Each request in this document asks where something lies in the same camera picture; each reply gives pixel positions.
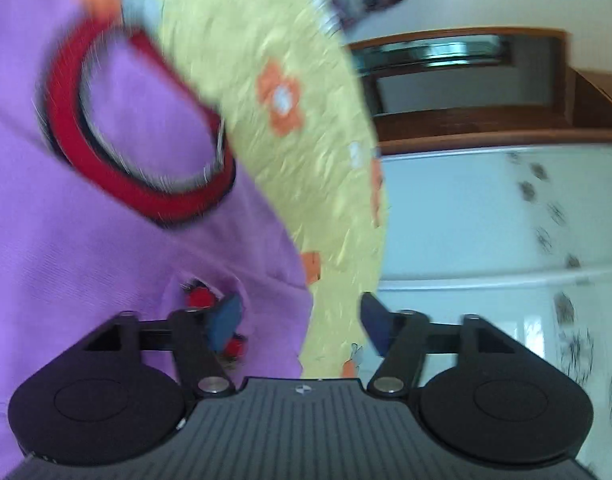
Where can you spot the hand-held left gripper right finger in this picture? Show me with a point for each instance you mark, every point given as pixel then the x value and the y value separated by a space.
pixel 377 324

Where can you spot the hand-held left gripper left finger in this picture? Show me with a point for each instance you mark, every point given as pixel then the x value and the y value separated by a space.
pixel 225 321

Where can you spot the purple shirt with red collar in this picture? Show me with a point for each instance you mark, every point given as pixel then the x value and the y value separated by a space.
pixel 111 240

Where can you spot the yellow floral blanket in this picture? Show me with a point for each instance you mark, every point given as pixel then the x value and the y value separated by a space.
pixel 286 85

